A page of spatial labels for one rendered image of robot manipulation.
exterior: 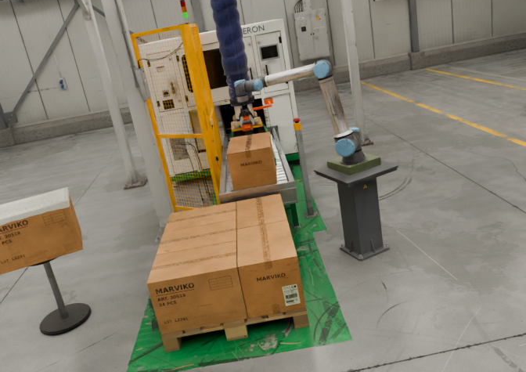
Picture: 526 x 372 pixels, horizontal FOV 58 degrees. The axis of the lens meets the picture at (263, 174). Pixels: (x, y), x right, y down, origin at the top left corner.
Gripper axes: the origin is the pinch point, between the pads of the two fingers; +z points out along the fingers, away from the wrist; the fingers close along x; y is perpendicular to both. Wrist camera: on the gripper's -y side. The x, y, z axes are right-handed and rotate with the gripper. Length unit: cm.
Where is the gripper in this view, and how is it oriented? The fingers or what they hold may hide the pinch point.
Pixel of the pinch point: (247, 125)
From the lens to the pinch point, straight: 395.3
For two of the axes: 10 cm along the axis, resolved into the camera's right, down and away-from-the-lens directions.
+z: 1.7, 9.4, 3.1
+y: -0.6, -3.0, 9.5
